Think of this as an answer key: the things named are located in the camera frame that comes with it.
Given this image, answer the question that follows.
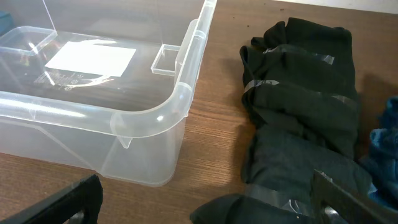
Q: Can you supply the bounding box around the white label in container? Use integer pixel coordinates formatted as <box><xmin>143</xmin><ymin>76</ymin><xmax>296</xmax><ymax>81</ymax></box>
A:
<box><xmin>45</xmin><ymin>42</ymin><xmax>136</xmax><ymax>77</ymax></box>

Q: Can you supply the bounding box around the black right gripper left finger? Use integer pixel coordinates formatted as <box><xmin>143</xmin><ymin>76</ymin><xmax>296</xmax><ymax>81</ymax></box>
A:
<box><xmin>1</xmin><ymin>174</ymin><xmax>103</xmax><ymax>224</ymax></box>

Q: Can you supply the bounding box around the dark grey folded garment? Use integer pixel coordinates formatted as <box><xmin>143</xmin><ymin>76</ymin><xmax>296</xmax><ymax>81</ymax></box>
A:
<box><xmin>190</xmin><ymin>125</ymin><xmax>372</xmax><ymax>224</ymax></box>

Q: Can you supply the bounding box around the black folded garment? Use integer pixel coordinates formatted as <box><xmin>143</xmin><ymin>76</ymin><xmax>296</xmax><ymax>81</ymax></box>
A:
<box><xmin>239</xmin><ymin>17</ymin><xmax>359</xmax><ymax>158</ymax></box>

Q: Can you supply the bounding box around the clear plastic storage container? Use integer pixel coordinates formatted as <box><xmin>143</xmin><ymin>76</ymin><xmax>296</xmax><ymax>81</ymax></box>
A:
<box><xmin>1</xmin><ymin>0</ymin><xmax>216</xmax><ymax>186</ymax></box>

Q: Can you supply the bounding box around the dark blue garment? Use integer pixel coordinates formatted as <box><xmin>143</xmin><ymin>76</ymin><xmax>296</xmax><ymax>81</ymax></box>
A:
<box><xmin>360</xmin><ymin>96</ymin><xmax>397</xmax><ymax>210</ymax></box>

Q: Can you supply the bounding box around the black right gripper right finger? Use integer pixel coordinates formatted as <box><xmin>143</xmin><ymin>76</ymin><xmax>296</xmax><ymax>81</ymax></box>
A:
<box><xmin>311</xmin><ymin>170</ymin><xmax>397</xmax><ymax>224</ymax></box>

